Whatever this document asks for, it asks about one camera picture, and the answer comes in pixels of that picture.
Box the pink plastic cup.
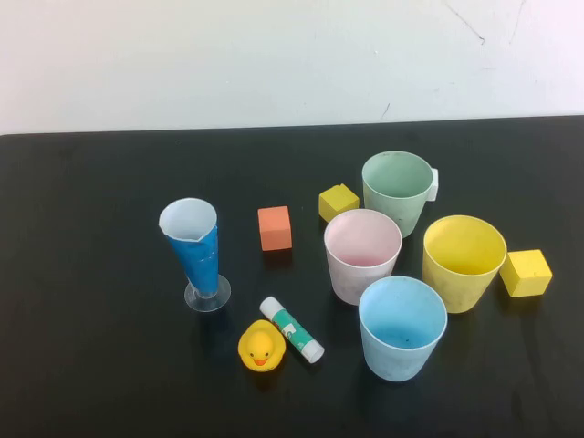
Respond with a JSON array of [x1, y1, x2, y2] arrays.
[[323, 208, 403, 307]]

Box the light green plastic cup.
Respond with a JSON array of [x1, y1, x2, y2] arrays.
[[361, 151, 434, 239]]

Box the yellow plastic cup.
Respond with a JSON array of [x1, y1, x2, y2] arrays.
[[422, 214, 508, 315]]

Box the orange cube block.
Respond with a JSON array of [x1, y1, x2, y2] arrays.
[[256, 205, 293, 253]]

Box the yellow cube with chipped edge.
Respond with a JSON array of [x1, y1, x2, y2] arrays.
[[318, 182, 360, 224]]

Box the clear glass with blue paper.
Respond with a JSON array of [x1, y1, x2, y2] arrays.
[[158, 197, 232, 313]]

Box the white and green glue stick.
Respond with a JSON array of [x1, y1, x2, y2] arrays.
[[259, 296, 326, 365]]

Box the yellow rubber duck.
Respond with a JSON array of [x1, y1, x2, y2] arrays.
[[236, 318, 287, 373]]

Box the light blue plastic cup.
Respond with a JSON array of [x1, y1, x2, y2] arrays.
[[358, 275, 449, 382]]

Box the yellow cube block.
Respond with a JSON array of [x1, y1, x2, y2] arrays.
[[498, 248, 554, 298]]

